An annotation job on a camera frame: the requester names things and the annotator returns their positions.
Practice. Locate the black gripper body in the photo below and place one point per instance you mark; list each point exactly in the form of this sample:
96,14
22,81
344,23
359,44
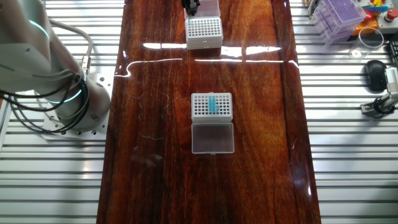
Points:
190,2

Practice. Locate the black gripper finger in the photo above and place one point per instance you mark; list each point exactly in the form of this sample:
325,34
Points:
189,10
196,7

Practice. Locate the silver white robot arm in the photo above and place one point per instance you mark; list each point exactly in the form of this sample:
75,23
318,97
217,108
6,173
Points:
25,46

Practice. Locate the white hinged pipette tip box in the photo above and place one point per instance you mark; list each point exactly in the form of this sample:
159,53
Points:
205,39
213,138

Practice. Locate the purple pipette tip box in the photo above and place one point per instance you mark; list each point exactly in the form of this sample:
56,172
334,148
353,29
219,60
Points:
339,15

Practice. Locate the glossy wooden board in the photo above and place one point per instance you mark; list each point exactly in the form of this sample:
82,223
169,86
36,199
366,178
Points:
248,124

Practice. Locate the clear plastic cup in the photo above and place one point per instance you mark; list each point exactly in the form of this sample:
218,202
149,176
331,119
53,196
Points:
355,53

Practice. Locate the colourful plastic toy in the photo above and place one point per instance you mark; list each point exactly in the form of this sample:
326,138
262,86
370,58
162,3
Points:
377,4

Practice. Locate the black computer mouse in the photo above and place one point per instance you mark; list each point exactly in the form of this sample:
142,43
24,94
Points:
374,76

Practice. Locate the red emergency stop button box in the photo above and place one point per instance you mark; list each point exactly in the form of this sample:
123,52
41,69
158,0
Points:
391,15

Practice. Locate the black keyboard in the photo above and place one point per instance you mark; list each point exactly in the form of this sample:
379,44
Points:
394,53

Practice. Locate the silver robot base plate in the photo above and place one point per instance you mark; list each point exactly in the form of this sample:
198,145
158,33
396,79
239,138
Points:
102,84

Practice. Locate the silver depth camera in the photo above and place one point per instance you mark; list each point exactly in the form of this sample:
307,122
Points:
391,81

